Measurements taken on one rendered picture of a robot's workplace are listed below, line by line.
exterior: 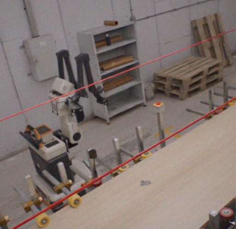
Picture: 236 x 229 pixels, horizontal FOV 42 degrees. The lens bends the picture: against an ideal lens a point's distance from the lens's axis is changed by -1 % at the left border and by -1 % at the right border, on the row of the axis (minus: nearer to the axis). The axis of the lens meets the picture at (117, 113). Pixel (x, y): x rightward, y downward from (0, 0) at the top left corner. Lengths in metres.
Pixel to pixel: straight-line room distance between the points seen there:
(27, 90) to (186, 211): 3.45
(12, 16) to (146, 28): 2.57
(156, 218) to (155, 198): 0.18
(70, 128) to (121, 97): 2.61
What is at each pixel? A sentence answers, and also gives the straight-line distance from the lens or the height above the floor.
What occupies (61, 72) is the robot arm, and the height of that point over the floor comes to 1.39.
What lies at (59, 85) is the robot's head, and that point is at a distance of 3.28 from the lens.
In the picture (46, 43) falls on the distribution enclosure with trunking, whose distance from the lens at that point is 4.67.
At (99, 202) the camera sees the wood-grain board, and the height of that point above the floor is 0.90.
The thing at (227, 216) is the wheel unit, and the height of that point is 0.91.
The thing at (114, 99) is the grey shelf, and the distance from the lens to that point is 5.76.
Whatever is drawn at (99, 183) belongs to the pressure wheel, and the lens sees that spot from 2.37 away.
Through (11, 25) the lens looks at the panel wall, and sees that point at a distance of 4.72.
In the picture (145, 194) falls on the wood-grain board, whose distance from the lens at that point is 2.20.
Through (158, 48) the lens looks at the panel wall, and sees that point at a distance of 6.34.
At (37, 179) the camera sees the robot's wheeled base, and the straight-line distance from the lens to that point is 3.78.
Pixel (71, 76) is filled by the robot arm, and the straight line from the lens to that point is 3.61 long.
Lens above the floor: 2.31
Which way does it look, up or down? 24 degrees down
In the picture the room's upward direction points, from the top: 10 degrees counter-clockwise
